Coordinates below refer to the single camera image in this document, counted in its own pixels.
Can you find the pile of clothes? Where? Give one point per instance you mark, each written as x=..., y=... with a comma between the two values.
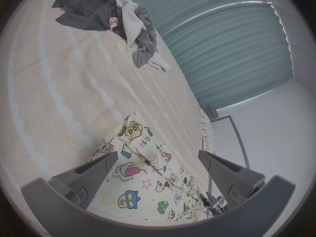
x=81, y=13

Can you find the bed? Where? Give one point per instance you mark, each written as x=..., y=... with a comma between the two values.
x=61, y=95

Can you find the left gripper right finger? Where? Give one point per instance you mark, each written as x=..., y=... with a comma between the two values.
x=232, y=181

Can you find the grey bedside table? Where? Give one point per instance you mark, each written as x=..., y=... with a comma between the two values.
x=209, y=111

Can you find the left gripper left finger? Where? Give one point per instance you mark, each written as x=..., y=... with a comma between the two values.
x=84, y=179

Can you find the white printed pyjama top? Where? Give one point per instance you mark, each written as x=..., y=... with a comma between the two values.
x=148, y=189

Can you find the blue-green curtain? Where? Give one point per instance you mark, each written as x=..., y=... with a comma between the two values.
x=185, y=4
x=234, y=58

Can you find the white printed pillow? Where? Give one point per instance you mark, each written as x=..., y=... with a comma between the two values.
x=208, y=137

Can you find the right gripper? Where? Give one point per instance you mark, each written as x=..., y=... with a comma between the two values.
x=217, y=202

